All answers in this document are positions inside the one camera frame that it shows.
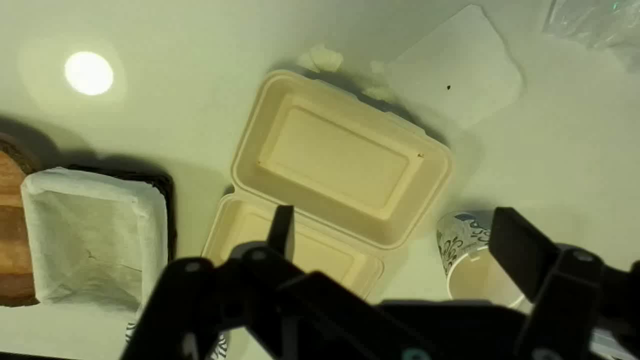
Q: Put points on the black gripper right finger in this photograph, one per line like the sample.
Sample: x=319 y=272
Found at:
x=523 y=251

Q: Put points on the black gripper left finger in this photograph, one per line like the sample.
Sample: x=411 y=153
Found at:
x=280 y=230

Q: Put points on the clear plastic bag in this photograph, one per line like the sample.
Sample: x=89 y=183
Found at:
x=593 y=23

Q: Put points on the black storage bin white liner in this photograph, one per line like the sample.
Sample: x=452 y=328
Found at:
x=92 y=232

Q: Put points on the blue patterned paper cup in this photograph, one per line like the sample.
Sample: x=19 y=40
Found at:
x=475 y=274

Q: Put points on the beige clamshell takeout container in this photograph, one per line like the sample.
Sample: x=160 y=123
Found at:
x=333 y=161

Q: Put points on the small crumpled beige scrap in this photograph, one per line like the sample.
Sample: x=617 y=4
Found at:
x=320 y=59

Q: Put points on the brown wooden tray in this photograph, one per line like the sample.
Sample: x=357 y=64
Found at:
x=13 y=226

